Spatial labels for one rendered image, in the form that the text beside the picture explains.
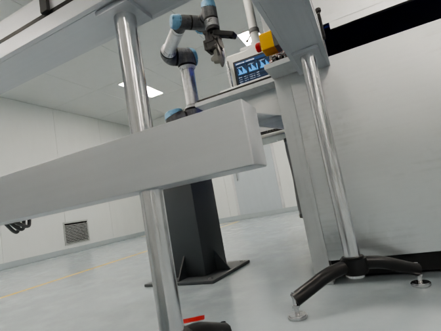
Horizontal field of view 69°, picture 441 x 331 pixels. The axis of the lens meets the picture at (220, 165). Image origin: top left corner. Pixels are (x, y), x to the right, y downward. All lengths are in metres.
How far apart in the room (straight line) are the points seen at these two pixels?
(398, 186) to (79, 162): 1.06
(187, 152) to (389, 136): 0.89
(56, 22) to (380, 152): 1.10
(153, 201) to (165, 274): 0.15
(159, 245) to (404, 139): 0.97
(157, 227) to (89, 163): 0.22
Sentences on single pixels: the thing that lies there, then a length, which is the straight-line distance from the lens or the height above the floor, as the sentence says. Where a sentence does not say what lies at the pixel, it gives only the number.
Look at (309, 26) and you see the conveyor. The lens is 1.05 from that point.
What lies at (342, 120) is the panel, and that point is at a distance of 1.34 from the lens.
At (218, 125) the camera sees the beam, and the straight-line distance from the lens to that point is 0.58.
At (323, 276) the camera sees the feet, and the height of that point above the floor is 0.11.
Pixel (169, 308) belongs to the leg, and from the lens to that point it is 0.69.
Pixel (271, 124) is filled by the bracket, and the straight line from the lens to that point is 2.02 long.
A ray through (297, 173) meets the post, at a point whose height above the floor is 0.45.
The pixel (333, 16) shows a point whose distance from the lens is 1.47.
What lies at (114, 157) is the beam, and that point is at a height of 0.51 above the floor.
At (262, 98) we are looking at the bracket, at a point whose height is 0.83.
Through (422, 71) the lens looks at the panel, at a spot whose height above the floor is 0.71.
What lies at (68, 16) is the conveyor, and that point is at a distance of 0.86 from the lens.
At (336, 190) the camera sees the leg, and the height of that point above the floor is 0.35.
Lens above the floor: 0.37
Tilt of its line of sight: 7 degrees up
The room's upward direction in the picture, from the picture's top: 10 degrees counter-clockwise
